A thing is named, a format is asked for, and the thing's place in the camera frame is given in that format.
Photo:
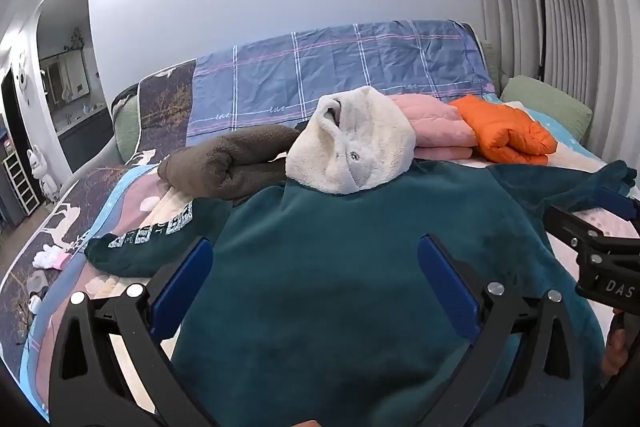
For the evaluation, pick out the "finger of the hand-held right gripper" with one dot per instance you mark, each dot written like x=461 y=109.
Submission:
x=617 y=203
x=570 y=227

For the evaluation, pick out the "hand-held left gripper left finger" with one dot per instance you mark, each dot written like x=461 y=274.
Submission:
x=182 y=287

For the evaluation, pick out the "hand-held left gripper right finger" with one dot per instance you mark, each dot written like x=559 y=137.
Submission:
x=447 y=287

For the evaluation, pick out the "dark green sweatshirt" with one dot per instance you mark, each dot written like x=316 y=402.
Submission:
x=325 y=282

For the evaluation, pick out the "person's right hand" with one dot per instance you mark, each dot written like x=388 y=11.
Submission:
x=615 y=357

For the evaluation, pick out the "cream pink printed blanket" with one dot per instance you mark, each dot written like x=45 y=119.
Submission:
x=165 y=204

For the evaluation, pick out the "orange puffer jacket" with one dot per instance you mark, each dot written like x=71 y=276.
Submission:
x=510 y=132

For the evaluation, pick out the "large green pillow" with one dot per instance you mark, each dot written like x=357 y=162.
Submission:
x=550 y=104

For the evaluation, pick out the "brown fleece garment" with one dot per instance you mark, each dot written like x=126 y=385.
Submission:
x=220 y=162

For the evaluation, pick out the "white pink plush toy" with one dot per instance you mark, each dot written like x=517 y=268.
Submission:
x=50 y=257

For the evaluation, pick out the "pink quilted jacket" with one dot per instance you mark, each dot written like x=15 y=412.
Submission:
x=435 y=127

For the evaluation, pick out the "white cat figurine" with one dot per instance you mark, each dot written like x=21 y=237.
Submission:
x=36 y=162
x=49 y=189

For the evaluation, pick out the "dark vanity cabinet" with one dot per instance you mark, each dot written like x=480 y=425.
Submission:
x=85 y=139

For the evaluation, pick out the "cream fleece garment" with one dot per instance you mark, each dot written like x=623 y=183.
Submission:
x=345 y=142

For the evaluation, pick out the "dark tree-print quilt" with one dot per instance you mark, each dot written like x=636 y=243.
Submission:
x=165 y=102

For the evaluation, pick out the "white ladder rack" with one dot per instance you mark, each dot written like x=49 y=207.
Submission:
x=20 y=184

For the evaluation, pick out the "blue plaid sheet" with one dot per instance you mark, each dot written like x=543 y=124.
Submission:
x=325 y=72

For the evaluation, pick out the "small plant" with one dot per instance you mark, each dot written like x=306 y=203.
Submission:
x=76 y=38

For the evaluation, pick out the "wall mirror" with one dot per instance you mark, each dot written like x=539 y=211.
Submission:
x=65 y=79

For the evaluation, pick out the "white bear wall ornament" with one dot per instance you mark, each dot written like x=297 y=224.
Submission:
x=21 y=77

